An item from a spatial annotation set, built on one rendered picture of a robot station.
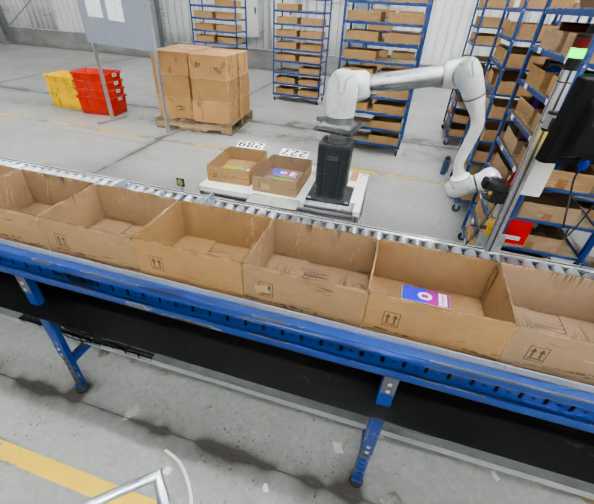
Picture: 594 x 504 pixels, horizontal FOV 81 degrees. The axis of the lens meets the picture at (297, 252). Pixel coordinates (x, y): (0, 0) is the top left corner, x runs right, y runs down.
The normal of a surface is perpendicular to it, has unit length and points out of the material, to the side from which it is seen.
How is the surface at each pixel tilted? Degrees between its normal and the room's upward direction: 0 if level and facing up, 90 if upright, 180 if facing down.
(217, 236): 89
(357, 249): 90
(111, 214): 90
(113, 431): 0
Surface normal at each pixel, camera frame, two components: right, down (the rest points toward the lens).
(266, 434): 0.05, -0.81
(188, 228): -0.27, 0.55
